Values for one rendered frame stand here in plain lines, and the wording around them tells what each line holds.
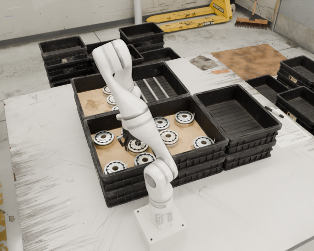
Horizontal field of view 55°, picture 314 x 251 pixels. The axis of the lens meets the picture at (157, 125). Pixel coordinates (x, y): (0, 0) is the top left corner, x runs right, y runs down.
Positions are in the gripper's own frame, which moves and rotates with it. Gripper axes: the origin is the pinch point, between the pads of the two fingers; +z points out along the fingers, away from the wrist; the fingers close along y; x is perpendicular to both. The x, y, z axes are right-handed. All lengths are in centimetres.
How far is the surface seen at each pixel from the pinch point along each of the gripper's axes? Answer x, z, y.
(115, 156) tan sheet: -0.6, 2.5, -8.4
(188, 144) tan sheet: -6.7, 2.4, 27.0
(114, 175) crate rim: -19.7, -7.0, -13.7
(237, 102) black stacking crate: 14, 3, 70
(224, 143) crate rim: -20.6, -7.4, 37.7
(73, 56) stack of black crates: 164, 33, -4
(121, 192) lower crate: -19.7, 5.6, -11.9
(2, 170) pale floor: 97, 86, -83
